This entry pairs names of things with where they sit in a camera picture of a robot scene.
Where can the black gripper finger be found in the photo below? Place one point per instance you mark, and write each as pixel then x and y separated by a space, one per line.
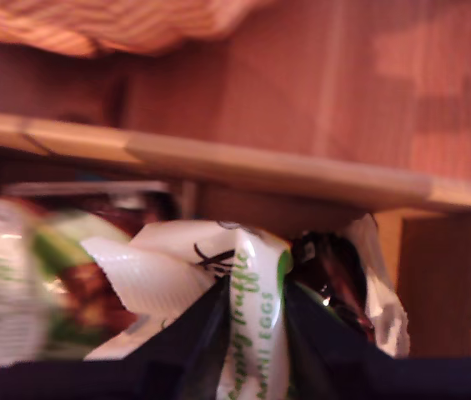
pixel 193 333
pixel 318 337

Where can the white Galaxy truffle eggs bag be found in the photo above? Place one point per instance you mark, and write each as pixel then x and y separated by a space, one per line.
pixel 6 271
pixel 256 291

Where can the brown cardboard box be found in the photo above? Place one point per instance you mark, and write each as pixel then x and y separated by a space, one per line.
pixel 260 166

